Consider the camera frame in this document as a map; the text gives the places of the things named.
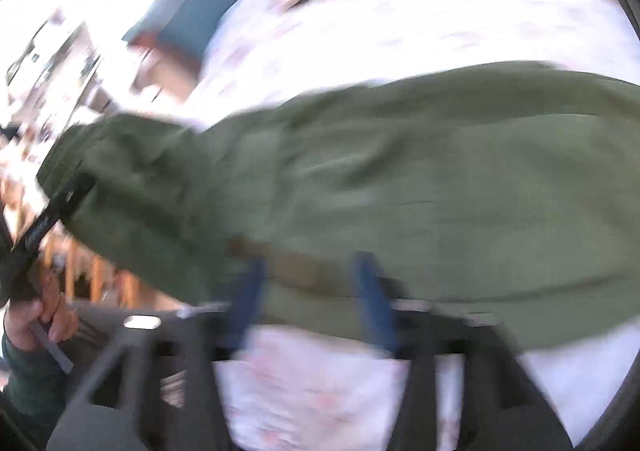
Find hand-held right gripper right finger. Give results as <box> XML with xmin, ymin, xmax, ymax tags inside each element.
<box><xmin>352</xmin><ymin>252</ymin><xmax>574</xmax><ymax>451</ymax></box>

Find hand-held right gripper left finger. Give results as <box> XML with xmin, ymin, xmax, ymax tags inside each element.
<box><xmin>59</xmin><ymin>258</ymin><xmax>267</xmax><ymax>451</ymax></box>

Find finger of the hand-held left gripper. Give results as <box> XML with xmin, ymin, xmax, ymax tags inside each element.
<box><xmin>47</xmin><ymin>175</ymin><xmax>97</xmax><ymax>228</ymax></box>

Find green pants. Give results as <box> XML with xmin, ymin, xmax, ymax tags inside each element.
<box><xmin>37</xmin><ymin>60</ymin><xmax>640</xmax><ymax>351</ymax></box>

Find person's left forearm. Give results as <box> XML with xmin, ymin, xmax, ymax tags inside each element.
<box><xmin>0</xmin><ymin>331</ymin><xmax>70</xmax><ymax>424</ymax></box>

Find person's left hand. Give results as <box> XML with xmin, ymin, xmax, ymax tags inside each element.
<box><xmin>2</xmin><ymin>270</ymin><xmax>81</xmax><ymax>353</ymax></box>

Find wooden chair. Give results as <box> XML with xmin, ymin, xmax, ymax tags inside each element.
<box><xmin>42</xmin><ymin>237</ymin><xmax>143</xmax><ymax>309</ymax></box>

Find white floral bed sheet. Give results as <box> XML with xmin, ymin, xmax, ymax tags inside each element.
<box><xmin>182</xmin><ymin>0</ymin><xmax>632</xmax><ymax>451</ymax></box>

